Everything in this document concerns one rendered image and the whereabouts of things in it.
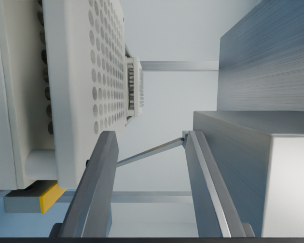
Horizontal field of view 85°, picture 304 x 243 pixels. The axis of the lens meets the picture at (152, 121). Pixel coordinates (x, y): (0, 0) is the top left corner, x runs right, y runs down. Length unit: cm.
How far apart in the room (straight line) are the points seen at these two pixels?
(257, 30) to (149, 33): 305
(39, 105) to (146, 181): 398
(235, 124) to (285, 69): 30
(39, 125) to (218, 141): 19
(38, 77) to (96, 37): 7
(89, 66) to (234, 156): 16
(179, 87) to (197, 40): 92
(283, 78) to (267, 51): 10
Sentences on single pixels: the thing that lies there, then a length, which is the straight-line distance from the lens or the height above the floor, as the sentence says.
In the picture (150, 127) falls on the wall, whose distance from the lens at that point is 356.
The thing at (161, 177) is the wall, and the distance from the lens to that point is 407.
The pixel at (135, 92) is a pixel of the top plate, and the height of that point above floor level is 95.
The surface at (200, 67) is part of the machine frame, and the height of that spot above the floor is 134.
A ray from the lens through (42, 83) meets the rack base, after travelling 19.
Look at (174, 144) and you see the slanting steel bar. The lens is 33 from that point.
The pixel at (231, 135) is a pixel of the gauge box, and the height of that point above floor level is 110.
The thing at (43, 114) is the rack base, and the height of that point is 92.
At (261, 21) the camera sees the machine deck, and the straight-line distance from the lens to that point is 57.
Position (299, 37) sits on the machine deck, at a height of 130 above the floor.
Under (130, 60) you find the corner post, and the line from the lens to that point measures 71.
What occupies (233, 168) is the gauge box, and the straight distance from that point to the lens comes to 19.
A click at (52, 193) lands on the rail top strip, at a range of 19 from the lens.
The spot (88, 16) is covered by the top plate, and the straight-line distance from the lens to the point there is 20.
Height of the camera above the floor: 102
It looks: level
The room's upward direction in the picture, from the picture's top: 90 degrees clockwise
